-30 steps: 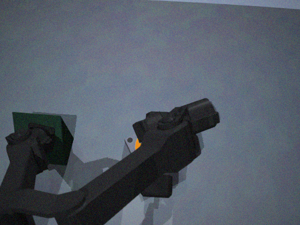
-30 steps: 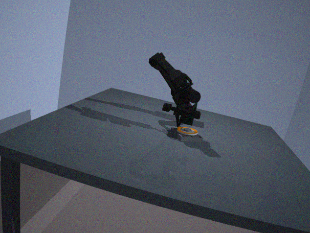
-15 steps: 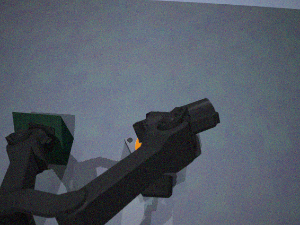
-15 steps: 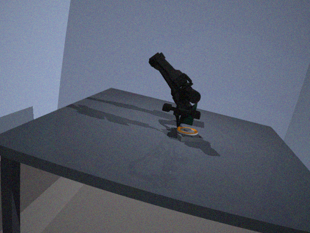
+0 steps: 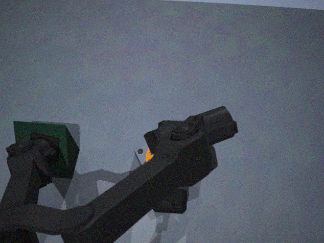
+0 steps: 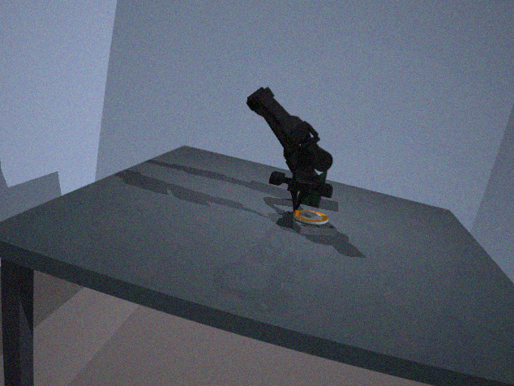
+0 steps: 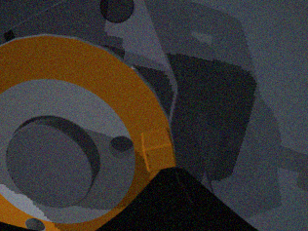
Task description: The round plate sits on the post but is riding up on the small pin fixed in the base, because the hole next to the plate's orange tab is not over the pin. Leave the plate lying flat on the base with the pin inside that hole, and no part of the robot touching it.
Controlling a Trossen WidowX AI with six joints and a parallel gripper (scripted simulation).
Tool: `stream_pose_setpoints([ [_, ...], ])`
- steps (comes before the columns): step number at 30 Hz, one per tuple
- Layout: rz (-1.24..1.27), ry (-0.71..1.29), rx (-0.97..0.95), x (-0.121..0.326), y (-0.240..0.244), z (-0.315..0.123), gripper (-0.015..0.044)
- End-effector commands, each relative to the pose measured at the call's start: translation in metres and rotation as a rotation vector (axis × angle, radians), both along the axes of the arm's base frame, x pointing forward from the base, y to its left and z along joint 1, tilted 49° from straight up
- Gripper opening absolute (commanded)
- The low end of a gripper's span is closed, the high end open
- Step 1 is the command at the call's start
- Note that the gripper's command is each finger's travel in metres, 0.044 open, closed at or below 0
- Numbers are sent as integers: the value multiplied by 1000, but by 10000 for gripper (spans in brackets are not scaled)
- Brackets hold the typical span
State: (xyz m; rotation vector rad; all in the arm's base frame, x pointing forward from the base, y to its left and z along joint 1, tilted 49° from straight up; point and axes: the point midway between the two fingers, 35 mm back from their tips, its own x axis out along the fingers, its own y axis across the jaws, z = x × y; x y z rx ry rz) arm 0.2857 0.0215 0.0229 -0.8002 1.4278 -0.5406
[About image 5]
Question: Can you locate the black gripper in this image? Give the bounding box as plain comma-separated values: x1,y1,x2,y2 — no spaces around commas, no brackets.
153,120,187,214

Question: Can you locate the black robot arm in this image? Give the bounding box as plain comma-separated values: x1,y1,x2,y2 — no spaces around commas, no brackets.
0,106,238,243

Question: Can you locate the orange and white round plate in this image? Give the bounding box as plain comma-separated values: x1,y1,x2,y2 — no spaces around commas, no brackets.
146,149,153,163

